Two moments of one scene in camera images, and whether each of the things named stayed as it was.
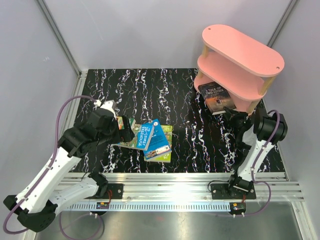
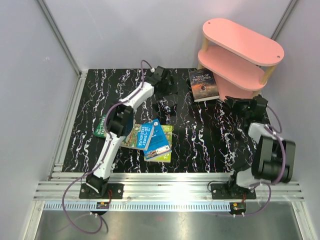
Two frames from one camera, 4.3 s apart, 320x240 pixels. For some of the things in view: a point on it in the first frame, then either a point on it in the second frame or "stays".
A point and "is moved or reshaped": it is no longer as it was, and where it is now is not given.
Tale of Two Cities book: [216, 98] to [203, 84]
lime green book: [167, 131] stays
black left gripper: [121, 135] to [170, 90]
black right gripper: [234, 115] to [234, 103]
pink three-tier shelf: [247, 68] is moved or reshaped
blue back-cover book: [158, 144] stays
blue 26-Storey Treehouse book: [142, 133] stays
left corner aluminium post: [54, 27] stays
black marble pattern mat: [202, 142] stays
